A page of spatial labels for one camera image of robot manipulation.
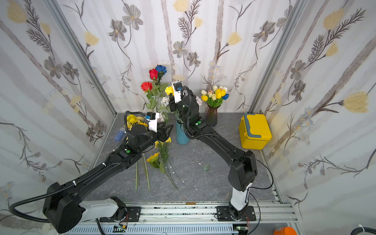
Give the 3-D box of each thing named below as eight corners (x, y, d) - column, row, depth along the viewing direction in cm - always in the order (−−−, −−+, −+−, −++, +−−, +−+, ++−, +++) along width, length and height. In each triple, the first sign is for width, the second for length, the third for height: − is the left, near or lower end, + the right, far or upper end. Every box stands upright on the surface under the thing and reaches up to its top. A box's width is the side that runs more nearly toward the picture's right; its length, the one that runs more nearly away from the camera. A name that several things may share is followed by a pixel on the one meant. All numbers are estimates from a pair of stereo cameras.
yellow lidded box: (240, 150, 101) (247, 137, 89) (234, 127, 114) (239, 113, 102) (264, 150, 101) (274, 137, 89) (256, 127, 114) (264, 114, 102)
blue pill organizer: (115, 141, 105) (113, 139, 103) (120, 129, 112) (118, 127, 110) (121, 141, 105) (119, 139, 103) (125, 129, 112) (124, 127, 111)
